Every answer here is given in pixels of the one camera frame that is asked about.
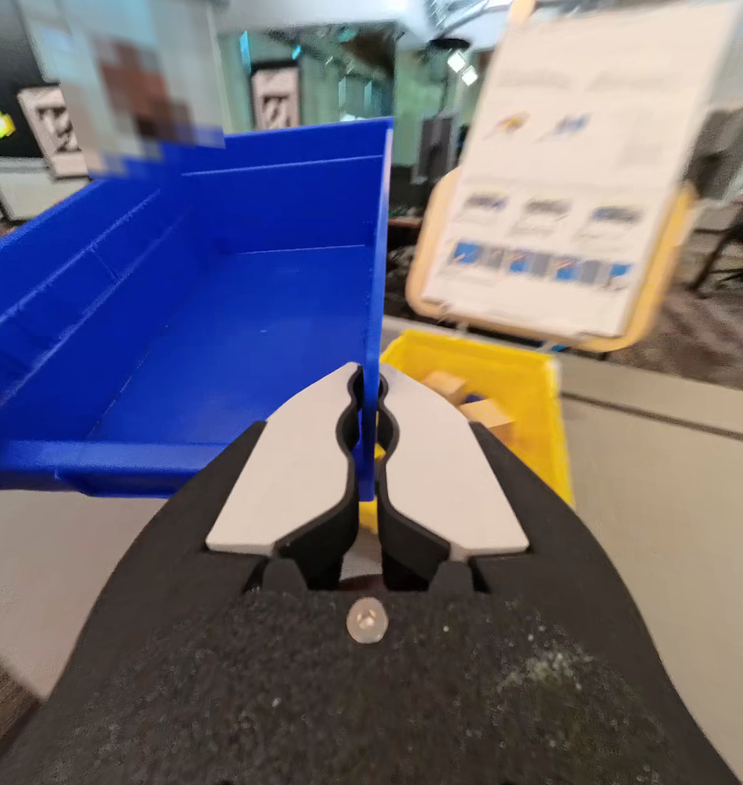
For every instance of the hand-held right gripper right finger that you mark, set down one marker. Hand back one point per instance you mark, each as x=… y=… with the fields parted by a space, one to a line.
x=457 y=484

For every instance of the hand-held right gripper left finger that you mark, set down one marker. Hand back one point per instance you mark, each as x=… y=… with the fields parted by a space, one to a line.
x=285 y=484

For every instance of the pile of wooden cubes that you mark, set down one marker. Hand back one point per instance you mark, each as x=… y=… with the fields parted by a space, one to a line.
x=488 y=414

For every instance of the yellow plastic bin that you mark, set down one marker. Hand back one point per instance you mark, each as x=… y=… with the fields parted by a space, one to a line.
x=531 y=380

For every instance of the blue plastic bin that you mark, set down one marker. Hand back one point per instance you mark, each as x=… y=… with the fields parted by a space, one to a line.
x=224 y=337

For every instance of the black tag sign on stand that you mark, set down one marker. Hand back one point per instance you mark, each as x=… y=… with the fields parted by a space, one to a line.
x=274 y=95
x=55 y=129

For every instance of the wooden sign board on stand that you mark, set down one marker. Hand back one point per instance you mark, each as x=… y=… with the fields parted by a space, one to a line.
x=561 y=184

